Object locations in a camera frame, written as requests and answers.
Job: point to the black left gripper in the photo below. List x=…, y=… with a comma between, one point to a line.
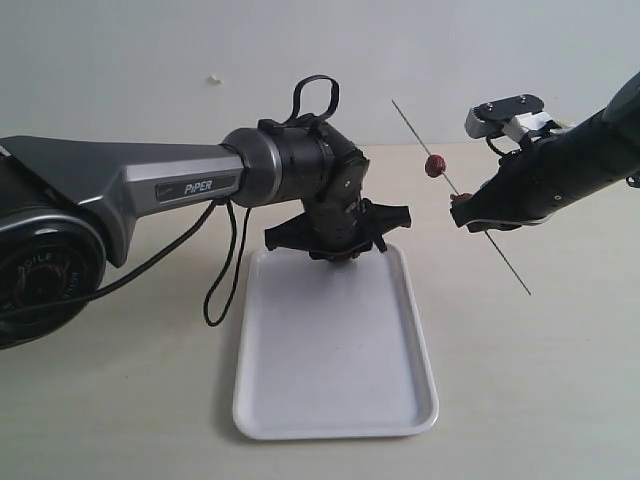
x=336, y=231

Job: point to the white rectangular plastic tray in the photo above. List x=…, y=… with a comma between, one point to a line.
x=332, y=351

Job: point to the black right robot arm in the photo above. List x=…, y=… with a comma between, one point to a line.
x=622, y=113

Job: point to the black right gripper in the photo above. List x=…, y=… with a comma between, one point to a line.
x=558, y=172

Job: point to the thin metal skewer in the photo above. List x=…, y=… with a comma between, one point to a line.
x=456, y=195

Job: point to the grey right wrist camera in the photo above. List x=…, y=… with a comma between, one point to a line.
x=520, y=118

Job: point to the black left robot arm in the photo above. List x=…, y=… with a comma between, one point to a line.
x=69, y=208

